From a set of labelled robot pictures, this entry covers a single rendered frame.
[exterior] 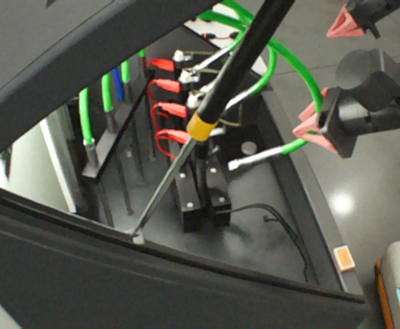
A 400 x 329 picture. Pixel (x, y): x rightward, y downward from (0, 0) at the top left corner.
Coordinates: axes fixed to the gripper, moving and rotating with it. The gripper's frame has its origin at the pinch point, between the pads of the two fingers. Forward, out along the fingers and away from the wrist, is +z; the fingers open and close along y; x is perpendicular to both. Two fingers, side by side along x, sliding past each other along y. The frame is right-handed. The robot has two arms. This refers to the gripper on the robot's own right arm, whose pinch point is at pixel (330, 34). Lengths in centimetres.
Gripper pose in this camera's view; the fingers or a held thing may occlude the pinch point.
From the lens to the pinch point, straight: 94.1
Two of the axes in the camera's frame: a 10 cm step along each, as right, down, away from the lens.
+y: -7.0, -5.0, -5.1
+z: -7.1, 4.3, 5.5
